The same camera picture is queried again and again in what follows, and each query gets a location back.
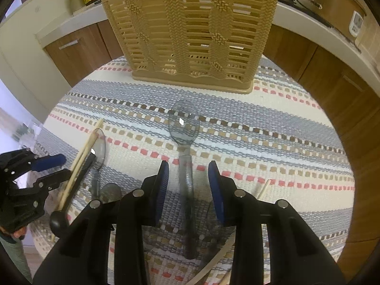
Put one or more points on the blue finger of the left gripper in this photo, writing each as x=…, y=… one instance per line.
x=47, y=162

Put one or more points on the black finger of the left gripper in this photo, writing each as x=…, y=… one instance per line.
x=52, y=181

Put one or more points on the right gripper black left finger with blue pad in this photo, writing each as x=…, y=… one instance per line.
x=80, y=256

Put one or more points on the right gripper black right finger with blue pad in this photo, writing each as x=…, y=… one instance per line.
x=297, y=256

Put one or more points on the clear grey plastic spoon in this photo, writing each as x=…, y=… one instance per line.
x=184, y=127

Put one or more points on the person's hand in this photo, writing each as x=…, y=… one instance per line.
x=11, y=237

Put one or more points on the black ladle spoon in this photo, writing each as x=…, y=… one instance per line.
x=58, y=219

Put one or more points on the clear plastic spoon left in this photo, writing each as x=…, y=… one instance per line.
x=99, y=150

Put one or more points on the small grey round spoon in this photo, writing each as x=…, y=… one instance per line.
x=110, y=192

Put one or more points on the wooden chopstick bottom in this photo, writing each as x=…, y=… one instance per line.
x=209, y=266

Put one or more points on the wooden cabinet left door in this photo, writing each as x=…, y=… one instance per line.
x=79, y=53

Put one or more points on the striped woven table mat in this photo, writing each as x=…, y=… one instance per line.
x=277, y=132

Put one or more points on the wooden cabinet right doors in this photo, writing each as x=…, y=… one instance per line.
x=353, y=108

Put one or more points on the beige plastic utensil basket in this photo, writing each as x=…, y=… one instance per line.
x=207, y=44

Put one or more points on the rice cooker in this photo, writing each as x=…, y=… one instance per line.
x=347, y=16

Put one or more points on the black gas stove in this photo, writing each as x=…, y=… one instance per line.
x=298, y=5

